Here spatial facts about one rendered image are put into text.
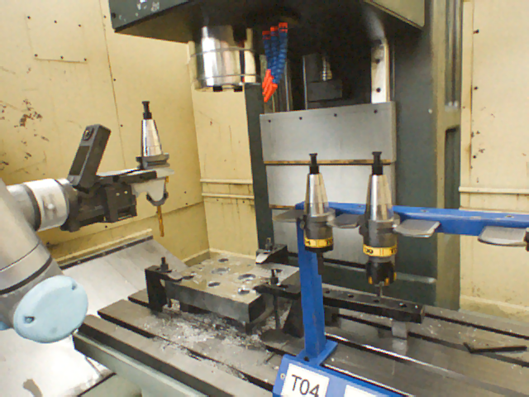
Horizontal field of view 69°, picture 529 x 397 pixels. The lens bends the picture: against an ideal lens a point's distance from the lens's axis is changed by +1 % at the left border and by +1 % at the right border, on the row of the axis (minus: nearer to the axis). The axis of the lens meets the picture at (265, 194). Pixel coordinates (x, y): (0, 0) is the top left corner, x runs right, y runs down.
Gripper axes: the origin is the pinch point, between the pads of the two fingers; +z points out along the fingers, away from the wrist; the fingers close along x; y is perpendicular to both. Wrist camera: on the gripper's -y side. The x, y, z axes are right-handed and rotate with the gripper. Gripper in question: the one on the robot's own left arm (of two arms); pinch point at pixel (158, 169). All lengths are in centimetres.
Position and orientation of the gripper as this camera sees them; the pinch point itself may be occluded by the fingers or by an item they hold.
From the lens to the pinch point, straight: 79.4
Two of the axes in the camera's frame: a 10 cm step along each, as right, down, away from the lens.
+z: 5.9, -2.1, 7.8
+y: 0.9, 9.8, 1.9
